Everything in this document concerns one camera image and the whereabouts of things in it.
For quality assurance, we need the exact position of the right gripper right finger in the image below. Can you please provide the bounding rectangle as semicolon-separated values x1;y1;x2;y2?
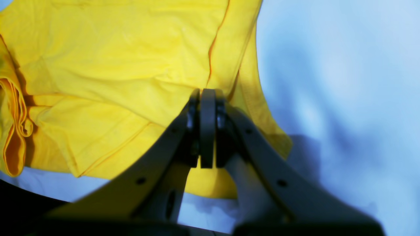
200;89;384;236

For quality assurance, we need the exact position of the yellow T-shirt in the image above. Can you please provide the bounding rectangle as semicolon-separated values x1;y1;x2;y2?
1;0;292;179

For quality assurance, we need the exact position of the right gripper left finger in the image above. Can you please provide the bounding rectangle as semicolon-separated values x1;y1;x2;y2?
47;89;200;224

